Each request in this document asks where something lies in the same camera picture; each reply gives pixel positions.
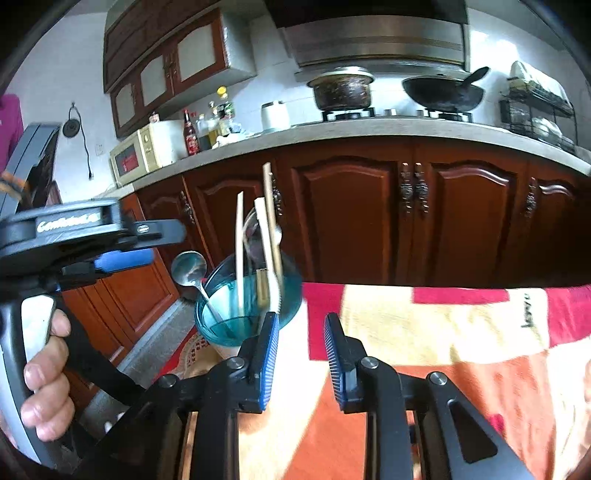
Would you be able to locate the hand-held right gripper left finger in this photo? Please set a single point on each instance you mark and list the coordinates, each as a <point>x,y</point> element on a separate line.
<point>269,364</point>

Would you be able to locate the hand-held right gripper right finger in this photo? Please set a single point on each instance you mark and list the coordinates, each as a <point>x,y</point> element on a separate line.
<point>334,364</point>

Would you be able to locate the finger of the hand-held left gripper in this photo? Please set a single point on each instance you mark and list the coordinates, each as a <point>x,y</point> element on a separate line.
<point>161,233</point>
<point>124,261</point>

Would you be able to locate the teal glass cup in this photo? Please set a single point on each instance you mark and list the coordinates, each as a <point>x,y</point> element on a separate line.
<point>249,330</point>

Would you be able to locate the metal spoon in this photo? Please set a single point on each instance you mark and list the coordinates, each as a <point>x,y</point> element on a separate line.
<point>188,267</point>
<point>249,240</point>

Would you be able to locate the light wooden chopstick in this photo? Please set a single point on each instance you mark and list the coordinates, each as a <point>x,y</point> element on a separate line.
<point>239,254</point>
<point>265,240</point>

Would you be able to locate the person's left hand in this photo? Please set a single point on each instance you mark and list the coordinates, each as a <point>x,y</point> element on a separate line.
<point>46,369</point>

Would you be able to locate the cream microwave oven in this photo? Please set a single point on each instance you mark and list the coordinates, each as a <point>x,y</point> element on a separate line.
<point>138,157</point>

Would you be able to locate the red patterned floor mat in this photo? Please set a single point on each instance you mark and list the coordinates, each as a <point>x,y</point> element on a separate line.
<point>184,355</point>

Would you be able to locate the grey flat panel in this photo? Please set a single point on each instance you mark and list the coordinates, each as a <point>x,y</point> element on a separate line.
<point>27,152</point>

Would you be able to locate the brown bottle red label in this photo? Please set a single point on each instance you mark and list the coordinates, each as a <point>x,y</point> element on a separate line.
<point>191,138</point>

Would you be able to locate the dark sauce bottle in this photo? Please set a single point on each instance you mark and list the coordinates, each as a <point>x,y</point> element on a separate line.
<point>203,138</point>

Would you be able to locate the yellow oil bottle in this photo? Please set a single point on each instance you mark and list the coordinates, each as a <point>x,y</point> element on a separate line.
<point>216,134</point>

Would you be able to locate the purple garment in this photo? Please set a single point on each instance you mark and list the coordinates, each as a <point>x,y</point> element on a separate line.
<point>9,134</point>

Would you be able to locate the white cloth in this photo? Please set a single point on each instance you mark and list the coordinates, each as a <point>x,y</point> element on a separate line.
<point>231,138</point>

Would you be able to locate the orange red patchwork blanket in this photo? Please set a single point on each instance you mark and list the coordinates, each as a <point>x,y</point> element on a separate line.
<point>461,332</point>

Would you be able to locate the green label bottle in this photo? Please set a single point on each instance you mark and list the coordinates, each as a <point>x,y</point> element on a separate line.
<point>226,110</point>

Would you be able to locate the white canister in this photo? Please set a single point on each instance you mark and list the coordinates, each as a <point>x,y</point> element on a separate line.
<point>274,117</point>

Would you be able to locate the brown upper cabinet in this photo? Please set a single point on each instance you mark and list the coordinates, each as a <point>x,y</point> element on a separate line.
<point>184,60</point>

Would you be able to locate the gas stove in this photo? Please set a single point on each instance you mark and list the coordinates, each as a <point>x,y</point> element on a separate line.
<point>346,114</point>

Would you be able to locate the dark cooking pot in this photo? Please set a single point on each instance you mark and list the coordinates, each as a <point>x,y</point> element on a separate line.
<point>341,92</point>

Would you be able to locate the steel range hood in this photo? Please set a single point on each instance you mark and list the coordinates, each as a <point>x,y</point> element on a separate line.
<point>369,41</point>

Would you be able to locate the black wok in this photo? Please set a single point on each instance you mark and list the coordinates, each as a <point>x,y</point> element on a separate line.
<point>438,94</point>

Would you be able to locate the black dish rack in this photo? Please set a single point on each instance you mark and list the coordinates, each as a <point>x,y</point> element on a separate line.
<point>535,124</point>

